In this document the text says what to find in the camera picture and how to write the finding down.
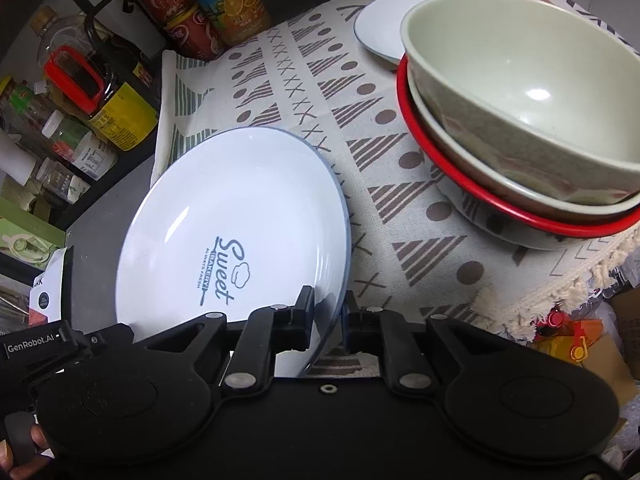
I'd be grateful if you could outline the patterned tasselled cloth mat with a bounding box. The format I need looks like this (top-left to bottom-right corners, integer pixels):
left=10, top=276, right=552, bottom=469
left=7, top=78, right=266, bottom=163
left=151, top=0, right=640, bottom=376

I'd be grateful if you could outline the cardboard box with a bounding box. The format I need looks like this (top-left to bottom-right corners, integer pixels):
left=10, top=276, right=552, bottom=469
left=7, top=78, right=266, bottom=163
left=607, top=285, right=640, bottom=381

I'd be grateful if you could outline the white deep plate blue print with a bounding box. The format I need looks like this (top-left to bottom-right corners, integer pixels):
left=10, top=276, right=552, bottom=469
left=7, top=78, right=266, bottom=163
left=115, top=126, right=352, bottom=378

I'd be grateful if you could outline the small jar white cap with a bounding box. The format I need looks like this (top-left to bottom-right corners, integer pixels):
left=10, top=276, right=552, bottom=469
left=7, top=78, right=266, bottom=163
left=42, top=110, right=118, bottom=181

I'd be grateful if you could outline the green carton box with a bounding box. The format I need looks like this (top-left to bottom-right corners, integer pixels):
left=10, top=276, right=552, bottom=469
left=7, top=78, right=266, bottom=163
left=0, top=195, right=68, bottom=273

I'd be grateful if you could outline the person's left hand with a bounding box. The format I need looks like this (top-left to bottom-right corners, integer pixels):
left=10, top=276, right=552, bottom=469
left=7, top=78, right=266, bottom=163
left=0, top=422, right=56, bottom=480

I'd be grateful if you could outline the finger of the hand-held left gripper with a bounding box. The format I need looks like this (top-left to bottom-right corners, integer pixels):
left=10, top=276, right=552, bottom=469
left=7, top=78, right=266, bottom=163
left=75, top=322, right=136, bottom=358

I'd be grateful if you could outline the pale green bowl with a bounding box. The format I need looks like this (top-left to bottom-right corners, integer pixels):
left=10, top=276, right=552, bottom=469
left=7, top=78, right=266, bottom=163
left=400, top=0, right=640, bottom=195
left=407, top=67, right=640, bottom=226

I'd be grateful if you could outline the oil bottle red handle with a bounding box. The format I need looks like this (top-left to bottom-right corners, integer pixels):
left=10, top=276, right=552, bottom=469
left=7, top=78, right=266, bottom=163
left=30, top=5, right=161, bottom=153

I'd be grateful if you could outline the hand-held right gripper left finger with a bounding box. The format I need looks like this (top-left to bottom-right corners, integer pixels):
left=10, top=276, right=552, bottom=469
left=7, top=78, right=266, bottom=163
left=132, top=285, right=317, bottom=391

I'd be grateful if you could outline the sauce bottle green label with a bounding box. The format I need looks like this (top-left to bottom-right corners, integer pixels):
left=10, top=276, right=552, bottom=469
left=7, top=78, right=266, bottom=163
left=0, top=75, right=56, bottom=126

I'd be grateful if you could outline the orange juice bottle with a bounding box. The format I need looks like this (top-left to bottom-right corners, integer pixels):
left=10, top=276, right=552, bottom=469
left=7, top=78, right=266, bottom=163
left=177, top=0, right=273, bottom=47

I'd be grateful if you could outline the yellow bottle red handle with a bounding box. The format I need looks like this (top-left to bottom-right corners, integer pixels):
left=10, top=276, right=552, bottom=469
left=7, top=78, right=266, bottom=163
left=530, top=310, right=608, bottom=366

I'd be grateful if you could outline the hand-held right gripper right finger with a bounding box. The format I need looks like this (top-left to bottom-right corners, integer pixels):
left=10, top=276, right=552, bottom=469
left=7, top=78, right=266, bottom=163
left=341, top=290, right=506, bottom=392

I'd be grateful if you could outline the red and black bowl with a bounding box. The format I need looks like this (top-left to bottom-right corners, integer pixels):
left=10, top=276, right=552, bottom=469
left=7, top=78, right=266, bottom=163
left=396, top=55, right=640, bottom=252

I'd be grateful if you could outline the small white plate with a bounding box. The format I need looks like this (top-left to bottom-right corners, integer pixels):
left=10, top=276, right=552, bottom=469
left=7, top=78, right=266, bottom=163
left=353, top=0, right=473, bottom=72

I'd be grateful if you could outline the small clear glass jar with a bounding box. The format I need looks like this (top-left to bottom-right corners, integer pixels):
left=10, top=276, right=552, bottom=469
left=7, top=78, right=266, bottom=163
left=30, top=157, right=91, bottom=206

